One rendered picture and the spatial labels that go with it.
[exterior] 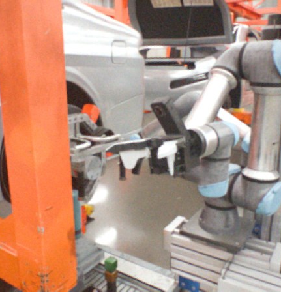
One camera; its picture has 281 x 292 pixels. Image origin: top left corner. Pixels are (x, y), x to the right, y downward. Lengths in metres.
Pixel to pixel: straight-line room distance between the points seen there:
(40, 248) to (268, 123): 0.87
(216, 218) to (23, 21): 0.89
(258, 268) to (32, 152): 0.84
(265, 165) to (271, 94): 0.22
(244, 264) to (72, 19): 1.51
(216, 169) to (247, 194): 0.28
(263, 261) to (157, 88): 3.18
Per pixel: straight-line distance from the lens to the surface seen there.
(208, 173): 0.82
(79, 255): 2.16
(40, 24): 1.09
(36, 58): 1.06
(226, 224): 1.19
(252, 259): 1.20
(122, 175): 1.83
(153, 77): 4.14
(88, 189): 2.03
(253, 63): 1.00
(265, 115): 1.01
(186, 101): 1.71
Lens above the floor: 1.40
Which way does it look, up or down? 15 degrees down
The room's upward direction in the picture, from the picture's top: straight up
